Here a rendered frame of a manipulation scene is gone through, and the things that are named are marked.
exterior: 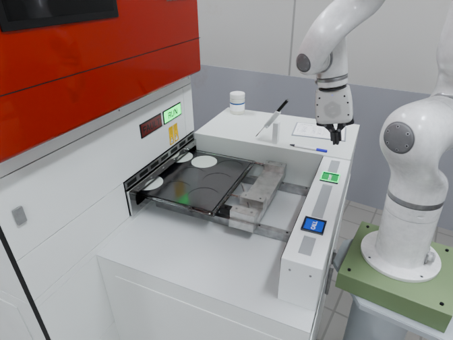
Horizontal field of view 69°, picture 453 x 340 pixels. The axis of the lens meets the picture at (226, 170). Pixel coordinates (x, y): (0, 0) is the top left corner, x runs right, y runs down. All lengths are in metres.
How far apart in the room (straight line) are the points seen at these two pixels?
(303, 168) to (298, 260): 0.56
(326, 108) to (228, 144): 0.49
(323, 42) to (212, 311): 0.72
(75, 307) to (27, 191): 0.40
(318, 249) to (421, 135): 0.33
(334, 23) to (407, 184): 0.40
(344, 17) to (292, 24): 1.69
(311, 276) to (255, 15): 2.15
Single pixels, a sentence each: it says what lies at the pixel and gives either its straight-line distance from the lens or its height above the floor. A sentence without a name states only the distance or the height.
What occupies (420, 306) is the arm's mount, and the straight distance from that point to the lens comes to 0.92.
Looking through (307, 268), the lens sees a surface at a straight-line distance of 0.79.
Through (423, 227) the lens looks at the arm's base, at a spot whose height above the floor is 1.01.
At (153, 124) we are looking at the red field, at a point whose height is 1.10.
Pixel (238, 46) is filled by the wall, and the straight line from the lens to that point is 2.77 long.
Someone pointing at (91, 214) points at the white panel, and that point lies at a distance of 1.00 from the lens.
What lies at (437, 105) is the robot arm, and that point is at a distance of 0.77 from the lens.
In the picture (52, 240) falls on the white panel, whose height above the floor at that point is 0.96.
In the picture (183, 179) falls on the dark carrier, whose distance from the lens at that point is 1.20.
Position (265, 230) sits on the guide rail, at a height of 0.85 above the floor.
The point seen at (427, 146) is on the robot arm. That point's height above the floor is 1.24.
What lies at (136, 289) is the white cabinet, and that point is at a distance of 1.06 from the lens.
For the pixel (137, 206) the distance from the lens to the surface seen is 1.14.
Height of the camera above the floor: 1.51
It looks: 29 degrees down
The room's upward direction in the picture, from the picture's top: 1 degrees counter-clockwise
